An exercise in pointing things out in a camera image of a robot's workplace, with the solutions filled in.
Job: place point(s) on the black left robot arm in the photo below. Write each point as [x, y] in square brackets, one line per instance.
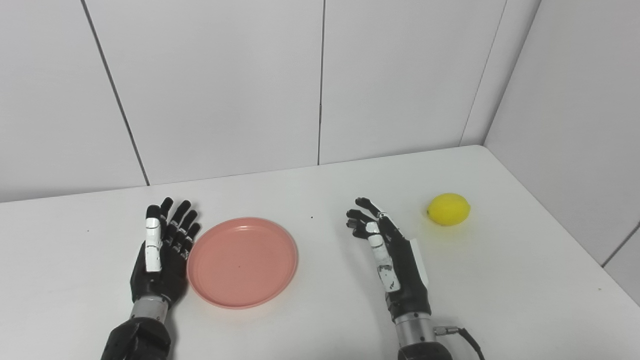
[137, 340]

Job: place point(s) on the pink round plate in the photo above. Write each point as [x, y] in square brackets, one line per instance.
[242, 263]

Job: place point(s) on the black and white right hand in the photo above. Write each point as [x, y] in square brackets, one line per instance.
[410, 285]

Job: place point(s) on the black and white left hand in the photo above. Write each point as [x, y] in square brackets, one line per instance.
[167, 280]

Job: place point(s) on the yellow lemon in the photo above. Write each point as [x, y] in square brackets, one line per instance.
[448, 209]

